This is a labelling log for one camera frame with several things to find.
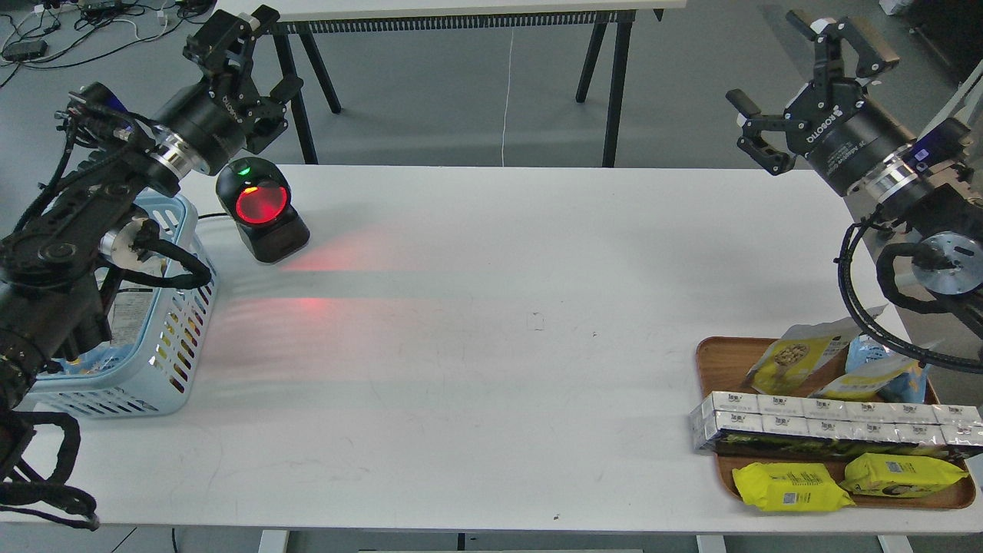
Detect light blue plastic basket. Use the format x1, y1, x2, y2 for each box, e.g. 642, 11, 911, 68
2, 188, 218, 418

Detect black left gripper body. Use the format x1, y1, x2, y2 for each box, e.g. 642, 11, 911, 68
150, 81, 287, 176

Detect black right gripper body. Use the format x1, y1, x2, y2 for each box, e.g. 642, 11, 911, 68
784, 78, 914, 197

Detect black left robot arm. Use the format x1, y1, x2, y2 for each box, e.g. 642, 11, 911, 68
2, 5, 304, 531

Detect floor cables and adapters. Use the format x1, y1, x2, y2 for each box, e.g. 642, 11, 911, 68
0, 0, 216, 87

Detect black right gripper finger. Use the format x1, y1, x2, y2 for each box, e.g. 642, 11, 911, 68
726, 90, 803, 176
786, 9, 900, 97

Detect brown wooden tray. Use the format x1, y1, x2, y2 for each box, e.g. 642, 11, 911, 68
696, 336, 978, 511

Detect yellow white nut snack pouch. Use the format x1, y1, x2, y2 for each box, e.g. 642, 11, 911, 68
742, 317, 864, 396

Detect yellow snack pack right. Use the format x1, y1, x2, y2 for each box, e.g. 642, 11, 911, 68
839, 454, 969, 499

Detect blue snack bag in basket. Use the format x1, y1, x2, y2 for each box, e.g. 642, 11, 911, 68
54, 342, 134, 376

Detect yellow snack pack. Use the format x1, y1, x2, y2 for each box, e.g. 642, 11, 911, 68
839, 454, 969, 499
731, 462, 856, 512

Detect yellow snack pack left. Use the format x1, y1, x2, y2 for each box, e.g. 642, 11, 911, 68
731, 462, 856, 512

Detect background white table black legs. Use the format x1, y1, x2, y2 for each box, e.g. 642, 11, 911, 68
212, 0, 687, 168

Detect white hanging cable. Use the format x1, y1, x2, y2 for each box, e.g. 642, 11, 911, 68
501, 28, 515, 167

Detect silver boxed snack multipack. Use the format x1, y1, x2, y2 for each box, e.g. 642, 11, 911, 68
687, 391, 982, 461

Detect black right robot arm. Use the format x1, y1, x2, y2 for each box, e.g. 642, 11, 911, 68
726, 10, 982, 374

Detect black barcode scanner red window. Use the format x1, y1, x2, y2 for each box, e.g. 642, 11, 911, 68
217, 157, 310, 263

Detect white snack bag in basket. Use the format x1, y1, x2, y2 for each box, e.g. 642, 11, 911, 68
104, 279, 161, 356

